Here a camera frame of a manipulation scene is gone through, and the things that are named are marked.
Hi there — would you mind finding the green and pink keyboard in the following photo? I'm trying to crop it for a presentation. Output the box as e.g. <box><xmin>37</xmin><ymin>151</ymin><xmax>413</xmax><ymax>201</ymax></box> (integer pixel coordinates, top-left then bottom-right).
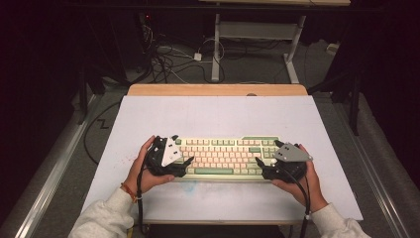
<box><xmin>173</xmin><ymin>135</ymin><xmax>289</xmax><ymax>183</ymax></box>

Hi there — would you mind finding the orange bead bracelet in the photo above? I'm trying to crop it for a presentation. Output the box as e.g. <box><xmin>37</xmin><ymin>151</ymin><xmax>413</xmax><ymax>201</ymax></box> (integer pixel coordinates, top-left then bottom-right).
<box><xmin>120</xmin><ymin>181</ymin><xmax>139</xmax><ymax>203</ymax></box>

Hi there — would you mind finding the black stand leg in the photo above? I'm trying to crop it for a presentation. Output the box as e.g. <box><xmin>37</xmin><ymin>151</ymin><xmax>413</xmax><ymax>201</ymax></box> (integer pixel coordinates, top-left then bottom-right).
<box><xmin>76</xmin><ymin>63</ymin><xmax>91</xmax><ymax>126</ymax></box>

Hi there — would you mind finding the white metal desk frame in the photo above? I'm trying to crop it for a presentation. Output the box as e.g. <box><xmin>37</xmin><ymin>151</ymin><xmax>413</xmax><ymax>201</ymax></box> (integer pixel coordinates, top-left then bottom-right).
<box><xmin>197</xmin><ymin>0</ymin><xmax>352</xmax><ymax>84</ymax></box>

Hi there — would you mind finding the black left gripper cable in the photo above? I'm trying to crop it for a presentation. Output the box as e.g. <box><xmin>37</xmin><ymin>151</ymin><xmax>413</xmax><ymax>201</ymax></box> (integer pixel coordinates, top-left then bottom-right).
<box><xmin>136</xmin><ymin>145</ymin><xmax>159</xmax><ymax>236</ymax></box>

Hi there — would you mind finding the person's left hand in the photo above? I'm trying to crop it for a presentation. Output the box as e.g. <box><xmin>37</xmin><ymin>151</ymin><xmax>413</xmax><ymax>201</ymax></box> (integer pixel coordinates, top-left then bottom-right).
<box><xmin>123</xmin><ymin>135</ymin><xmax>176</xmax><ymax>196</ymax></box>

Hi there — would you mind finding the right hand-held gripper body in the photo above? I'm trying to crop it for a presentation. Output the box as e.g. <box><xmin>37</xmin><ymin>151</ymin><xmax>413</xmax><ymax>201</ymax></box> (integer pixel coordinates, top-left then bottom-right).
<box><xmin>262</xmin><ymin>142</ymin><xmax>314</xmax><ymax>184</ymax></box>

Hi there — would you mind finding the tangle of floor cables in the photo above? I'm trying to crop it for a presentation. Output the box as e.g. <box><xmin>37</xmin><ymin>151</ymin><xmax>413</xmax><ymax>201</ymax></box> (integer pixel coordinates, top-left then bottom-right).
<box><xmin>138</xmin><ymin>13</ymin><xmax>226</xmax><ymax>85</ymax></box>

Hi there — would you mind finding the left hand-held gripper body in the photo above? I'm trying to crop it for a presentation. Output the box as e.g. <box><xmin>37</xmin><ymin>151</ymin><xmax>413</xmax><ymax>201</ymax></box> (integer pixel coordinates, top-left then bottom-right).
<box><xmin>145</xmin><ymin>135</ymin><xmax>188</xmax><ymax>179</ymax></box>

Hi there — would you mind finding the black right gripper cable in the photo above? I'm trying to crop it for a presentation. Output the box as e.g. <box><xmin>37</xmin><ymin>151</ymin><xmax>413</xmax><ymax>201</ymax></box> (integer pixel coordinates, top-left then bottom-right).
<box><xmin>279</xmin><ymin>164</ymin><xmax>313</xmax><ymax>238</ymax></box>

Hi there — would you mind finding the metal floor rail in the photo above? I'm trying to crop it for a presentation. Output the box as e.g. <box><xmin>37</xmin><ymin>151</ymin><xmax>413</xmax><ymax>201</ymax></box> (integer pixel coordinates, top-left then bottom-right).
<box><xmin>332</xmin><ymin>101</ymin><xmax>412</xmax><ymax>238</ymax></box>
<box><xmin>14</xmin><ymin>93</ymin><xmax>104</xmax><ymax>238</ymax></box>

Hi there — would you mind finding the long black floor cable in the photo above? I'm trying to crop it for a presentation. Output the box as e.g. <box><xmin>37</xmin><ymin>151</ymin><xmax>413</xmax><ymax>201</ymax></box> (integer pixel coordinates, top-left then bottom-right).
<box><xmin>82</xmin><ymin>100</ymin><xmax>122</xmax><ymax>167</ymax></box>

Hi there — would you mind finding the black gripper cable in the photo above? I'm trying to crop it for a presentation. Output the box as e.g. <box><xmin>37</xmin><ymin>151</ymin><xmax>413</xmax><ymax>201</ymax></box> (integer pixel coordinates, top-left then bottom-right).
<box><xmin>279</xmin><ymin>164</ymin><xmax>313</xmax><ymax>238</ymax></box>
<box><xmin>136</xmin><ymin>145</ymin><xmax>159</xmax><ymax>236</ymax></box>

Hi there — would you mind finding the person's right hand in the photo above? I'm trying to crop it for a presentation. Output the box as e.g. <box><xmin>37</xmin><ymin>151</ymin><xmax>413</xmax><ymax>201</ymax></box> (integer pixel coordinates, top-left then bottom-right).
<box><xmin>270</xmin><ymin>143</ymin><xmax>330</xmax><ymax>214</ymax></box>

